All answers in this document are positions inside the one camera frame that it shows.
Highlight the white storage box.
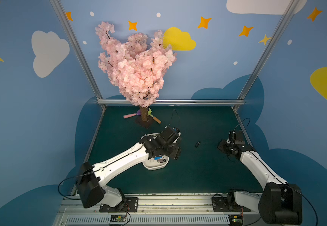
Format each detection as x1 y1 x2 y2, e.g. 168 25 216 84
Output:
140 132 170 171

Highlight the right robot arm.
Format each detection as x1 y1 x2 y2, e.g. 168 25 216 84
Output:
218 131 302 225

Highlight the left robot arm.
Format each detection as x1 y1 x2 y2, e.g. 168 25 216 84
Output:
75 127 182 209

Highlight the green table mat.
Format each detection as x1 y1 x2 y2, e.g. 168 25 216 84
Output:
89 106 262 194

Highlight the green orange toy tool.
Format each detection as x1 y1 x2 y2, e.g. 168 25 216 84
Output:
148 108 162 124

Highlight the pink marker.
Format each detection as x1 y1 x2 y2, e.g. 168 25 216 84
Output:
123 113 137 119

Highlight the right controller board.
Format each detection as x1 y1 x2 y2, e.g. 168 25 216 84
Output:
228 215 244 226

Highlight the controller board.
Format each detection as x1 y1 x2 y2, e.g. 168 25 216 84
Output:
228 215 244 226
109 215 126 224

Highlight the left controller board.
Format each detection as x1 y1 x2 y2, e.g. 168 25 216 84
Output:
109 215 126 224

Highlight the pink cherry blossom tree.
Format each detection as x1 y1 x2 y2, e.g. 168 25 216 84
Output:
95 22 176 123

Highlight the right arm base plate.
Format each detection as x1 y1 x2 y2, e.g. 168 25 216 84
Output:
211 196 251 212

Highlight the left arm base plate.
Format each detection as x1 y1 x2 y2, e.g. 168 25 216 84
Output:
99 197 139 213

